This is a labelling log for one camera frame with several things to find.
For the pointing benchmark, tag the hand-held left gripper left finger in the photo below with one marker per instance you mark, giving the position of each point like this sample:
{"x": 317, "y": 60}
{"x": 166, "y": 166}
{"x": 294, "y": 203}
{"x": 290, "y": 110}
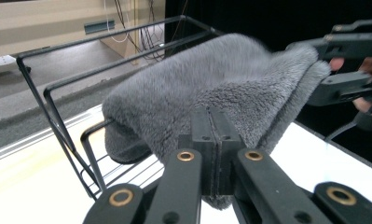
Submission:
{"x": 202, "y": 140}

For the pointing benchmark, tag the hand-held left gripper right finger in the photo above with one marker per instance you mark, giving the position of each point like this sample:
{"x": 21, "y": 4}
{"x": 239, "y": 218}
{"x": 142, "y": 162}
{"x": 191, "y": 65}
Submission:
{"x": 225, "y": 140}

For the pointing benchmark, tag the grey fleece towel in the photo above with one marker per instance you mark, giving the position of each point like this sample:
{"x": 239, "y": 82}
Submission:
{"x": 174, "y": 93}

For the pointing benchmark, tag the black curtain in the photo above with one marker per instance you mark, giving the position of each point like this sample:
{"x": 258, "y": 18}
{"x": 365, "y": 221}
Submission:
{"x": 267, "y": 18}

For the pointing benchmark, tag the white perforated disc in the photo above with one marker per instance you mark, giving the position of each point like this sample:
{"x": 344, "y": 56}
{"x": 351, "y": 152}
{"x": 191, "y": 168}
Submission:
{"x": 0, "y": 63}

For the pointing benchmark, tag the grey-green wall bar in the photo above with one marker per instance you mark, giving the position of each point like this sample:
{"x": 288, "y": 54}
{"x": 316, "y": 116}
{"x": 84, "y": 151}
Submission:
{"x": 99, "y": 26}

